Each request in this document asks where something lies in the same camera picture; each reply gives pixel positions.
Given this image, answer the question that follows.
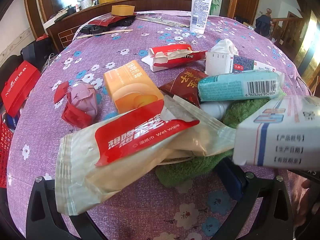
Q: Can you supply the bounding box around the wooden stair railing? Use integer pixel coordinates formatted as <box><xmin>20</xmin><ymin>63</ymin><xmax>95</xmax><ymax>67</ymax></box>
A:
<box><xmin>271</xmin><ymin>17</ymin><xmax>304</xmax><ymax>53</ymax></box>

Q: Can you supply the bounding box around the dark red sachet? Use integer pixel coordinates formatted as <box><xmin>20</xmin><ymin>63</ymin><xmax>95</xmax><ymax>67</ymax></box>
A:
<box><xmin>159</xmin><ymin>69</ymin><xmax>209</xmax><ymax>108</ymax></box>

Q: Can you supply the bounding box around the torn red white box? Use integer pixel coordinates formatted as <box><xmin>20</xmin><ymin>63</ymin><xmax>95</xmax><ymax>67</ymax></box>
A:
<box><xmin>141</xmin><ymin>44</ymin><xmax>208</xmax><ymax>73</ymax></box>

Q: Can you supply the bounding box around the teal tissue pack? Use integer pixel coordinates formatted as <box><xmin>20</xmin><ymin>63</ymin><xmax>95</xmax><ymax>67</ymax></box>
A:
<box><xmin>197</xmin><ymin>70</ymin><xmax>285</xmax><ymax>102</ymax></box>

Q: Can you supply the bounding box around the wooden chopstick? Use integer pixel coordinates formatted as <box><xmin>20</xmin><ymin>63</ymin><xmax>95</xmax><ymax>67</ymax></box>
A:
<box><xmin>76</xmin><ymin>29</ymin><xmax>133</xmax><ymax>39</ymax></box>
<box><xmin>135</xmin><ymin>16</ymin><xmax>190</xmax><ymax>28</ymax></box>

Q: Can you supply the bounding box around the purple floral tablecloth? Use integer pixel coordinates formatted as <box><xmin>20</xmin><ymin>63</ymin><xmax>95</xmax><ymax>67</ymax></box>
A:
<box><xmin>6</xmin><ymin>10</ymin><xmax>315</xmax><ymax>240</ymax></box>

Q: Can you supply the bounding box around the wooden door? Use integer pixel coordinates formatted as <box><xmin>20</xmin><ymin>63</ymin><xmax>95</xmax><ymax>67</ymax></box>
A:
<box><xmin>235</xmin><ymin>0</ymin><xmax>262</xmax><ymax>23</ymax></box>

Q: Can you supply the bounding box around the pink red wrapper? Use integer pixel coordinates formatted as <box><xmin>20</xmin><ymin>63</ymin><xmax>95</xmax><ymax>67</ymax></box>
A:
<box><xmin>54</xmin><ymin>81</ymin><xmax>98</xmax><ymax>128</ymax></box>

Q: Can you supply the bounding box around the beige red-label wet wipe packet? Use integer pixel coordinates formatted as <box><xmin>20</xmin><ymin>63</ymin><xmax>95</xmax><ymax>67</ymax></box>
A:
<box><xmin>55</xmin><ymin>96</ymin><xmax>237</xmax><ymax>215</ymax></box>

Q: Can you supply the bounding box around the red black pouch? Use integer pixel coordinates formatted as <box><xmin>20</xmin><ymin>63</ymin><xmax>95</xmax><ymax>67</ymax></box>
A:
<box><xmin>80</xmin><ymin>14</ymin><xmax>137</xmax><ymax>34</ymax></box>

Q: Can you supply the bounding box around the white blue-striped medicine box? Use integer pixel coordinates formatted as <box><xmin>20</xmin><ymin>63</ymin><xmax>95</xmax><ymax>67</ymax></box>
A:
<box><xmin>232</xmin><ymin>95</ymin><xmax>320</xmax><ymax>167</ymax></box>

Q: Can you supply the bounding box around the white dark-blue medicine box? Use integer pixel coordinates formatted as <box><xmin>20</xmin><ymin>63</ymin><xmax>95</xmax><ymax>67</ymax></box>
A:
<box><xmin>205</xmin><ymin>52</ymin><xmax>277</xmax><ymax>77</ymax></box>

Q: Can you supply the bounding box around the white lotion tube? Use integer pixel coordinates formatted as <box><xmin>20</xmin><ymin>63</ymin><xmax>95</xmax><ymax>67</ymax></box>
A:
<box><xmin>189</xmin><ymin>0</ymin><xmax>216</xmax><ymax>34</ymax></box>

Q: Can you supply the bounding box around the white plastic bottle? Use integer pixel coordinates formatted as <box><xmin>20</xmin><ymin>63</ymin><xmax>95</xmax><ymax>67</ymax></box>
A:
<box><xmin>200</xmin><ymin>100</ymin><xmax>233</xmax><ymax>120</ymax></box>

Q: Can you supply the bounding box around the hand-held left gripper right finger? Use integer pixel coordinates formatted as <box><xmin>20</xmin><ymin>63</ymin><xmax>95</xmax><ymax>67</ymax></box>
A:
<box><xmin>216</xmin><ymin>156</ymin><xmax>293</xmax><ymax>240</ymax></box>

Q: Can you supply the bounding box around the red paper bag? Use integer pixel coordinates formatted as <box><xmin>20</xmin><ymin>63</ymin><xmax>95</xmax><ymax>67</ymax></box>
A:
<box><xmin>1</xmin><ymin>60</ymin><xmax>42</xmax><ymax>118</ymax></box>

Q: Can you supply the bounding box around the orange cardboard box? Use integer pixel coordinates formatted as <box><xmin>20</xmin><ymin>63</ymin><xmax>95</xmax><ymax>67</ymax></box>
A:
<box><xmin>104</xmin><ymin>60</ymin><xmax>164</xmax><ymax>114</ymax></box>

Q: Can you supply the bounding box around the crumpled white tissue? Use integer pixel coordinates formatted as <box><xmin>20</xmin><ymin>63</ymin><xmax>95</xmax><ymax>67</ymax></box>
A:
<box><xmin>211</xmin><ymin>39</ymin><xmax>239</xmax><ymax>55</ymax></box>

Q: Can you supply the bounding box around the person's right hand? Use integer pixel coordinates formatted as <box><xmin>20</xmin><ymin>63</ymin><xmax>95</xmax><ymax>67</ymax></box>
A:
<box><xmin>291</xmin><ymin>174</ymin><xmax>320</xmax><ymax>230</ymax></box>

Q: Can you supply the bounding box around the green towel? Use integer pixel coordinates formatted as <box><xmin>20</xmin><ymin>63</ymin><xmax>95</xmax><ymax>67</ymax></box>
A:
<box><xmin>155</xmin><ymin>97</ymin><xmax>270</xmax><ymax>188</ymax></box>

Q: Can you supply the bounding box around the red foil packet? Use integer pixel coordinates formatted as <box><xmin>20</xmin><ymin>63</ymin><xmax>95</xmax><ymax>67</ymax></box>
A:
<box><xmin>94</xmin><ymin>15</ymin><xmax>123</xmax><ymax>27</ymax></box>

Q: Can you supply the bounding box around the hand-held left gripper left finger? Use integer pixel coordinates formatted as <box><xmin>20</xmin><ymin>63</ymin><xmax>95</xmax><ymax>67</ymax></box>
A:
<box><xmin>26</xmin><ymin>176</ymin><xmax>105</xmax><ymax>240</ymax></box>

